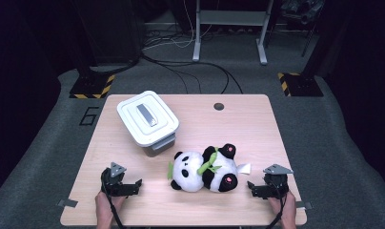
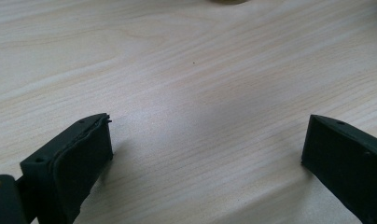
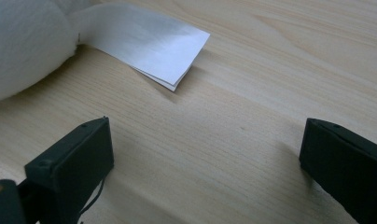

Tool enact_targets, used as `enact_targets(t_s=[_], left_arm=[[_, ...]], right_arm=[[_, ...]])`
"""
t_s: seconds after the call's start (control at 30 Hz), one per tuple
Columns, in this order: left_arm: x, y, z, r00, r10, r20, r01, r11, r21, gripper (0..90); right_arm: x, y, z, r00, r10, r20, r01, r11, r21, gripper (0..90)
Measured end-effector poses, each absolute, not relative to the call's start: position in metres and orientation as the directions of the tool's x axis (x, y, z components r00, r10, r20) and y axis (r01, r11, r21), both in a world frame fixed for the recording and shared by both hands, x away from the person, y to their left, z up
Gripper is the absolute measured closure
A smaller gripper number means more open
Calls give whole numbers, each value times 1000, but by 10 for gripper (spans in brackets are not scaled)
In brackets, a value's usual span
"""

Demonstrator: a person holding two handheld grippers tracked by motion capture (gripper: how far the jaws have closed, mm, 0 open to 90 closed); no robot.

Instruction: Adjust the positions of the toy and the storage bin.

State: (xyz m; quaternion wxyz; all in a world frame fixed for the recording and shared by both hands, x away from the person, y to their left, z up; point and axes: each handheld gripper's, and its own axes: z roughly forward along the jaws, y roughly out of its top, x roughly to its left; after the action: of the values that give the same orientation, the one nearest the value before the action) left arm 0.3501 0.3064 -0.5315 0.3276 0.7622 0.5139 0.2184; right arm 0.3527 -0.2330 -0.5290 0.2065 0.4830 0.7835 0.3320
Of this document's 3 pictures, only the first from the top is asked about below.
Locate clear plastic storage box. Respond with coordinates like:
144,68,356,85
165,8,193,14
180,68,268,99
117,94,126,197
142,133,177,158

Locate black floor cables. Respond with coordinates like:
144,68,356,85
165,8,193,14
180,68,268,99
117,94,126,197
138,30,245,95

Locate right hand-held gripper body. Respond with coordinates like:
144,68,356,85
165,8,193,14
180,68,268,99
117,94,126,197
262,163,294,201

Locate grey tape strip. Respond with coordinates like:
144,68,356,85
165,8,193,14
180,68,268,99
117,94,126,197
56,198,79,209
295,200,314,211

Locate black base with yellow stripes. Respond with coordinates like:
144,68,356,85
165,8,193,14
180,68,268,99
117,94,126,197
69,73,116,100
277,72,325,98

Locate white floor cable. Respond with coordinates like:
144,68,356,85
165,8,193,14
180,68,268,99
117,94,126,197
142,0,214,52

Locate person's right hand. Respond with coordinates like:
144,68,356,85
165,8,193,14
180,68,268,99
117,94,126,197
268,190,297,223

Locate dark equipment pile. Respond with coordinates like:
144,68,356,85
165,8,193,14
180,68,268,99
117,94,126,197
279,0,326,26

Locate white plastic box lid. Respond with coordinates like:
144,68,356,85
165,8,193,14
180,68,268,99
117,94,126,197
116,90,180,148

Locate white metal stand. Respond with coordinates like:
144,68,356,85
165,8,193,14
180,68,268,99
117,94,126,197
192,0,274,67

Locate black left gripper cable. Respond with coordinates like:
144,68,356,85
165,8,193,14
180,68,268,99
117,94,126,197
100,170,128,229

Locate panda plush toy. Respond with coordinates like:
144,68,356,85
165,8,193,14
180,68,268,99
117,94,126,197
166,142,253,194

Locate dark cabinet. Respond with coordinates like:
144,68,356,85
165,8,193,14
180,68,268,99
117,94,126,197
73,0,145,65

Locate person's left hand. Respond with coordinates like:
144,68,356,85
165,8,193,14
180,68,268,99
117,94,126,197
94,190,127,222

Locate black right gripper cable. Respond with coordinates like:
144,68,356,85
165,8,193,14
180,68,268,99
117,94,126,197
265,182,289,229

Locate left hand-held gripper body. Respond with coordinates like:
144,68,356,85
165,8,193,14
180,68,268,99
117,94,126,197
100,161,132,198

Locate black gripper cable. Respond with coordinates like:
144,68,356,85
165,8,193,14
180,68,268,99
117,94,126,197
100,170,128,229
265,182,289,229

